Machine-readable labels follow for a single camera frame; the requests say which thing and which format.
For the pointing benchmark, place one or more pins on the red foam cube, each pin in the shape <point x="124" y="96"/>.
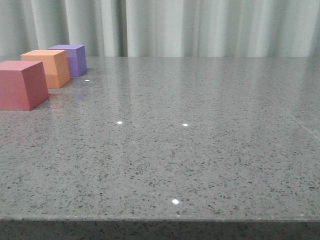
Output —
<point x="22" y="85"/>

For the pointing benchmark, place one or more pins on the pale green curtain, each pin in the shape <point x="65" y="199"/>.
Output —
<point x="164" y="28"/>

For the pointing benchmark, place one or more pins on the purple foam cube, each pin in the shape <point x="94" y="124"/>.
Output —
<point x="76" y="58"/>

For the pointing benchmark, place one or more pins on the orange foam cube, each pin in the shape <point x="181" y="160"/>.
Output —
<point x="55" y="63"/>

